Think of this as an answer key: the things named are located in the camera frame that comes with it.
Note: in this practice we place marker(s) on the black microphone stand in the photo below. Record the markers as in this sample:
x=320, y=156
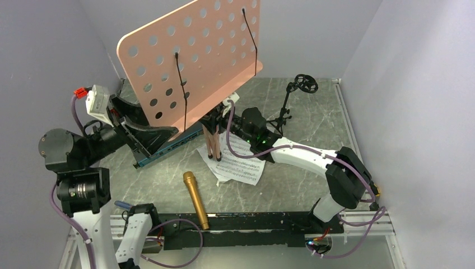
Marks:
x=301, y=83

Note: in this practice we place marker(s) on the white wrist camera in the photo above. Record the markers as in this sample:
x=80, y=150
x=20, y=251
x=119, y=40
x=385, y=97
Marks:
x=229, y=102
x=97, y=101

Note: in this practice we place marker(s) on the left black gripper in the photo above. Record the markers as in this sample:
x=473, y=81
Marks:
x=148, y=138

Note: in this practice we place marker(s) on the pink music stand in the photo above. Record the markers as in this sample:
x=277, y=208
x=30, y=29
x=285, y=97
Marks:
x=186, y=62

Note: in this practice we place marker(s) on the top sheet music page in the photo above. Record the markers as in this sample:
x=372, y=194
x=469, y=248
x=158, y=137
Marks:
x=248, y=171

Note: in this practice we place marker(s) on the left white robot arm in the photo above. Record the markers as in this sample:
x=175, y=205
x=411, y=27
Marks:
x=81, y=194

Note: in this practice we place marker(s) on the gold microphone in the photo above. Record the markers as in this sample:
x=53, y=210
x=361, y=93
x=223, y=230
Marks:
x=190, y=182

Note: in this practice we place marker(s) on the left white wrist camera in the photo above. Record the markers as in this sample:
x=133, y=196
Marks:
x=97, y=101

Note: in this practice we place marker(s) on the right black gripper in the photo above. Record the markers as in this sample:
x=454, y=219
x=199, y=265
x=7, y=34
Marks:
x=212, y=121

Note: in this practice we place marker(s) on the yellow black screwdriver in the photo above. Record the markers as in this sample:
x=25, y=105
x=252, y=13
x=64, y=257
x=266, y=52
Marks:
x=376, y=190

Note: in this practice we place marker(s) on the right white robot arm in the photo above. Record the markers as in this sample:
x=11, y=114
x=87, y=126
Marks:
x=347, y=177

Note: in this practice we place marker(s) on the black blue flat box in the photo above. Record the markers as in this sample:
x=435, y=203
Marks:
x=190, y=134

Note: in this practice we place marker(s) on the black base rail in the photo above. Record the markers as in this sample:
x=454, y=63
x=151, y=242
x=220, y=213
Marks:
x=292, y=229

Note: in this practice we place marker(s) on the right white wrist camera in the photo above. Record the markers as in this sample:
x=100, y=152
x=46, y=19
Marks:
x=229, y=102

